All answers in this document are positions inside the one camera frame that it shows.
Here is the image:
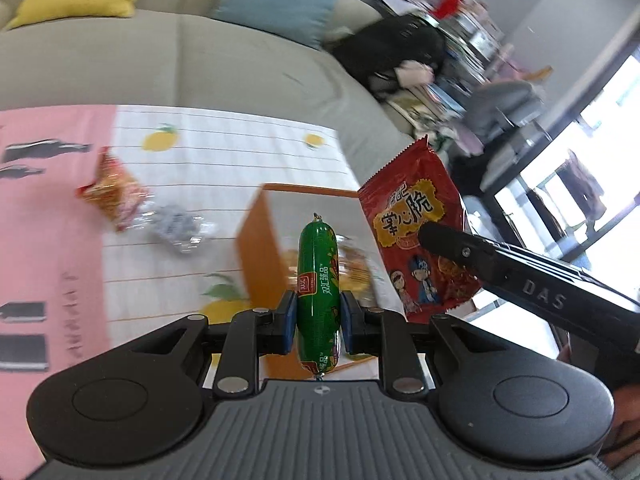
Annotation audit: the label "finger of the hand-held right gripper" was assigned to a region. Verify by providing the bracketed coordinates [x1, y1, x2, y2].
[417, 222, 507, 292]

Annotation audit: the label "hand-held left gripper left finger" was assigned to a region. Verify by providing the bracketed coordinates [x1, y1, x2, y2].
[120, 290, 297, 394]

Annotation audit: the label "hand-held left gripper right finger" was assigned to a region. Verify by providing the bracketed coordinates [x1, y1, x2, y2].
[341, 291, 508, 394]

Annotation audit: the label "snack packets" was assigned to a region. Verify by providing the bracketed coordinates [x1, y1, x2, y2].
[280, 246, 375, 295]

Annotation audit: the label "green sausage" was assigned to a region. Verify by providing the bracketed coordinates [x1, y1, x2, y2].
[296, 213, 343, 377]

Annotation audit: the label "orange cardboard box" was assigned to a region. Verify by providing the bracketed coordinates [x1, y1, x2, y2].
[235, 183, 417, 377]

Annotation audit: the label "green white printed bag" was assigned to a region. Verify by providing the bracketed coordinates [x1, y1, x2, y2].
[384, 95, 453, 148]

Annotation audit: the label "clear packet of nuts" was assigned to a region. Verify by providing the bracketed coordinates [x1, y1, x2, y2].
[144, 203, 218, 257]

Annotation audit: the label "grey chair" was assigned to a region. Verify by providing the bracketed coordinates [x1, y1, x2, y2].
[462, 80, 547, 135]

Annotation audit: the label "pink pouch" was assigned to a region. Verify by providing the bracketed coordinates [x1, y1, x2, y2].
[394, 59, 437, 89]

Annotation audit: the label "pink and white printed tablecloth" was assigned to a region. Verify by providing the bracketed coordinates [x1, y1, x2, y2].
[0, 104, 407, 480]

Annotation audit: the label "striped red yellow snack packet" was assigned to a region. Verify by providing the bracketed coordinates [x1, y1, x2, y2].
[76, 147, 152, 232]

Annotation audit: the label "black backpack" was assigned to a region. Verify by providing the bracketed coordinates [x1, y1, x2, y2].
[332, 15, 447, 99]

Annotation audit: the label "red ornament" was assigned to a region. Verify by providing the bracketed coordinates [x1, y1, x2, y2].
[429, 0, 467, 21]

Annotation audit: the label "beige sofa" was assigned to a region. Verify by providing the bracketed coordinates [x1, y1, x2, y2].
[0, 0, 418, 142]

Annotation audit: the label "light blue pillow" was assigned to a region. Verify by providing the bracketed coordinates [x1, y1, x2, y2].
[210, 0, 342, 52]

